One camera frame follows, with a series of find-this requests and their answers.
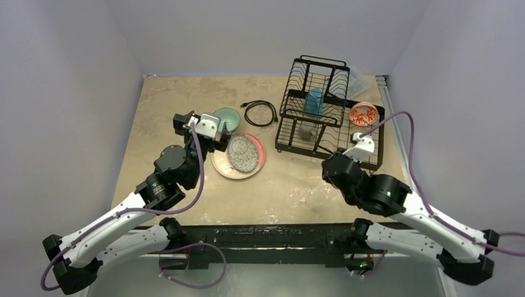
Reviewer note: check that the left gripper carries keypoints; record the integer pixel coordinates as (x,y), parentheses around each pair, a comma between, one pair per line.
(180,121)

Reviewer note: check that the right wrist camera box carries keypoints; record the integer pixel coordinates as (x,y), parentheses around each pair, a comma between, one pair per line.
(362,147)

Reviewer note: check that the pink and cream plate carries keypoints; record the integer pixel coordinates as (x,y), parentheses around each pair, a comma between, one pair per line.
(222,165)

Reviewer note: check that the blue polka dot mug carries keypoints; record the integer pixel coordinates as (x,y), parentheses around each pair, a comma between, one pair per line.
(314,103)

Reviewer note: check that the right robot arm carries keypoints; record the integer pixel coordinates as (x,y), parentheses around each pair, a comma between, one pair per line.
(460,251)

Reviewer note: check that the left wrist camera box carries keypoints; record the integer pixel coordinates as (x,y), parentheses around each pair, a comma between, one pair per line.
(206,125)

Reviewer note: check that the black wire dish rack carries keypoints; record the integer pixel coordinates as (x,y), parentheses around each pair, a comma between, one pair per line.
(334,129)

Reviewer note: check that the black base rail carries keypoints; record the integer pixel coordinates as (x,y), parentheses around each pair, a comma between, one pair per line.
(331,245)

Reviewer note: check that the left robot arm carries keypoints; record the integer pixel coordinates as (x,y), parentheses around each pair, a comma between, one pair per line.
(144,222)

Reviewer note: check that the grey speckled plate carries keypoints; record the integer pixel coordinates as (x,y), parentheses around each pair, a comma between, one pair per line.
(242,153)

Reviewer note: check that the red floral bowl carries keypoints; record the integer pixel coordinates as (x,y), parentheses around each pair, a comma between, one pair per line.
(363,114)

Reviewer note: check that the small grey mug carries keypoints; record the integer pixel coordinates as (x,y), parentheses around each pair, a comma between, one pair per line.
(307,130)

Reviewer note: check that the mint green bowl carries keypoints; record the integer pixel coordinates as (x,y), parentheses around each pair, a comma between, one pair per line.
(229,119)

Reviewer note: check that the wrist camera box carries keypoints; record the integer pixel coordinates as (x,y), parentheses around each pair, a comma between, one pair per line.
(362,147)
(206,125)

